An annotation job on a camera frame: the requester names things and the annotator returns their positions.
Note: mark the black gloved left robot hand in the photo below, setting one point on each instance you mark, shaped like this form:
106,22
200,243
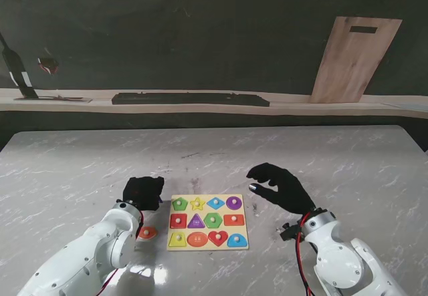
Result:
143,192

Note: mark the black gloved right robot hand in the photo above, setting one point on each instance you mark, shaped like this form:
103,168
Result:
287,194

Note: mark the yellow wooden shape puzzle board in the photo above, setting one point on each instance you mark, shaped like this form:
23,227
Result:
189,212

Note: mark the purple circle puzzle piece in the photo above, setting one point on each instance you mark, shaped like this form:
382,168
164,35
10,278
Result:
230,204

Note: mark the blue diamond puzzle piece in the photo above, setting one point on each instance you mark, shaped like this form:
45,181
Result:
212,204

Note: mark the green hexagon puzzle piece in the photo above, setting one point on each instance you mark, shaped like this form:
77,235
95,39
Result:
210,222

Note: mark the blue semicircle puzzle piece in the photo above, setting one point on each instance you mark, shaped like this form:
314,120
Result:
233,242

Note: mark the red heart puzzle piece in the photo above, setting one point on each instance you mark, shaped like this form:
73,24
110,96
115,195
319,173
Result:
215,239

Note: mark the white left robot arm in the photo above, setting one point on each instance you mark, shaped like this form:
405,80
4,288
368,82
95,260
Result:
83,256

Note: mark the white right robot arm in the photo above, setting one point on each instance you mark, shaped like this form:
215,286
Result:
334,262

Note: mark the orange oval puzzle piece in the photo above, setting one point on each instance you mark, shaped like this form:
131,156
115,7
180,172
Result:
150,234

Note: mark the thin flat serving board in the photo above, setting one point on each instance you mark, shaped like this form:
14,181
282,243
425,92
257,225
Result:
80,100

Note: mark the wooden cutting board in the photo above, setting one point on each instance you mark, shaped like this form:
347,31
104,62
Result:
351,65

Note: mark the light wooden shelf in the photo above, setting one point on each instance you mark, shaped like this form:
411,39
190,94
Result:
301,109

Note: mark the long black tray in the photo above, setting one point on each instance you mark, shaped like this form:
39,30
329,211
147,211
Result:
187,99

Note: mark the red wine glass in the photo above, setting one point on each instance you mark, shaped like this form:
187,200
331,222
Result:
47,65

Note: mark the dark wine bottle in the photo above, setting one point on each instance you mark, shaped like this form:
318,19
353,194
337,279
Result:
18,72

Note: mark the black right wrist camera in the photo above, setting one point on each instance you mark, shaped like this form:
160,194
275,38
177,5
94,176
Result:
289,234

